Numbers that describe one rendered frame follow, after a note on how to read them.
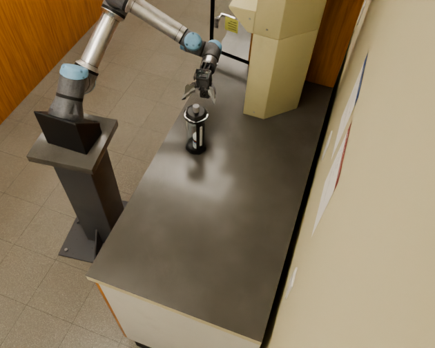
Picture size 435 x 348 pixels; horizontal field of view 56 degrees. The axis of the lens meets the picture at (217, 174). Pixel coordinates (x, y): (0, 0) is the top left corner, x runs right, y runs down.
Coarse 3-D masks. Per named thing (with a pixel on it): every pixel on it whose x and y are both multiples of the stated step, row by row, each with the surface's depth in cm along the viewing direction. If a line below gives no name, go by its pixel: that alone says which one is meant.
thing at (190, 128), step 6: (186, 108) 177; (192, 120) 173; (186, 126) 179; (192, 126) 176; (186, 132) 183; (192, 132) 179; (204, 132) 182; (186, 138) 186; (192, 138) 183; (204, 138) 186; (186, 144) 190; (192, 144) 186; (204, 144) 189
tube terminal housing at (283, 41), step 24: (264, 0) 157; (288, 0) 155; (312, 0) 160; (264, 24) 165; (288, 24) 164; (312, 24) 170; (264, 48) 174; (288, 48) 175; (312, 48) 182; (264, 72) 184; (288, 72) 187; (264, 96) 194; (288, 96) 201
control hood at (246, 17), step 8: (232, 0) 167; (240, 0) 167; (248, 0) 167; (256, 0) 167; (232, 8) 165; (240, 8) 164; (248, 8) 163; (240, 16) 166; (248, 16) 165; (248, 24) 168
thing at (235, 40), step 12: (216, 0) 204; (228, 0) 201; (216, 12) 209; (228, 12) 206; (228, 24) 211; (240, 24) 207; (216, 36) 220; (228, 36) 216; (240, 36) 212; (252, 36) 209; (228, 48) 222; (240, 48) 218
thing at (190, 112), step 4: (196, 104) 173; (188, 108) 175; (192, 108) 175; (196, 108) 172; (200, 108) 176; (204, 108) 177; (188, 112) 174; (192, 112) 174; (196, 112) 173; (200, 112) 174; (204, 112) 175; (188, 116) 173; (192, 116) 173; (196, 116) 173; (200, 116) 173; (204, 116) 174; (196, 120) 173
